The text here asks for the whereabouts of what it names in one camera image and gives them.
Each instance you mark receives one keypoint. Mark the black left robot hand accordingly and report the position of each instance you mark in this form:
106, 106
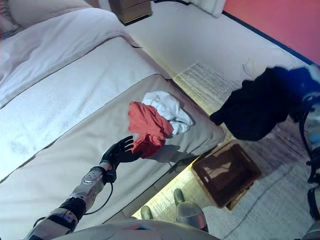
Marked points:
118, 155

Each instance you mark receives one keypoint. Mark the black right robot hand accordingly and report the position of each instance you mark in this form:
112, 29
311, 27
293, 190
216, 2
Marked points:
306, 77

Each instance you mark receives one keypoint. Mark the red garment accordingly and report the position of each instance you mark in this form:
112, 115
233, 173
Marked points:
147, 122

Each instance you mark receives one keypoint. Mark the black garment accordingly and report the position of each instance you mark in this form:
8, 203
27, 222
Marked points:
252, 110

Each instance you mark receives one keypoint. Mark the white garment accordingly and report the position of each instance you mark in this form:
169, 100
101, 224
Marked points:
167, 105

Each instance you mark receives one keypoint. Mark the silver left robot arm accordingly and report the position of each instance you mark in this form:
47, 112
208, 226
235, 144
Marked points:
87, 185

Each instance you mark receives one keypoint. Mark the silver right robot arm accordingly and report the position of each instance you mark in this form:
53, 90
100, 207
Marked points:
313, 130

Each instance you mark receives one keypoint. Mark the beige covered bed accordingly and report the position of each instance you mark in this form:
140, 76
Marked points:
87, 125

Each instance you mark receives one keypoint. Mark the brown woven basket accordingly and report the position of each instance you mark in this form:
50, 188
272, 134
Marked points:
225, 175

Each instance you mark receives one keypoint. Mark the grey robot torso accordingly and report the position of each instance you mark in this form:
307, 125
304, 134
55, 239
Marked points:
125, 231

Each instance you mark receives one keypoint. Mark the light striped floor rug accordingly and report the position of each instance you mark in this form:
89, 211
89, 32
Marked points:
270, 207

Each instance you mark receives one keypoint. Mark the wooden nightstand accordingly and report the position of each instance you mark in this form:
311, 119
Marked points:
132, 10

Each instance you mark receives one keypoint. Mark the white pillow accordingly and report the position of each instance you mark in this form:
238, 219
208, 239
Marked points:
42, 10

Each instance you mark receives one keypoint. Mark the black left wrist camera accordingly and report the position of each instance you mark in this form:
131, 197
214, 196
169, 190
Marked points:
110, 175

